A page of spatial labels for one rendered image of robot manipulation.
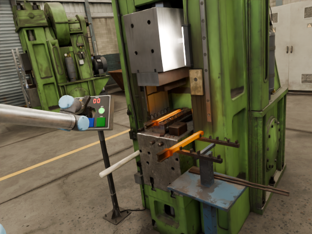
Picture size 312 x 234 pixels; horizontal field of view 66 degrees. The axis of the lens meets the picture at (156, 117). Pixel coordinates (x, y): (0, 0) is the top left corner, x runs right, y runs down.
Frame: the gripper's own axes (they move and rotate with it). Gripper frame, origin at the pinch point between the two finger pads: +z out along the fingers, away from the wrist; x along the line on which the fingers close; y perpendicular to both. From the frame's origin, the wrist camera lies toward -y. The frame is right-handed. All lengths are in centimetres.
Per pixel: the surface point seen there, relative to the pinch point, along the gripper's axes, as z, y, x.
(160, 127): 8, 13, 50
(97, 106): 11.1, -7.3, -3.7
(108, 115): 11.0, 1.1, 6.3
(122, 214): 73, 85, -4
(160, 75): -10, -20, 55
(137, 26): -24, -51, 42
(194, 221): 47, 83, 69
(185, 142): -17, 27, 72
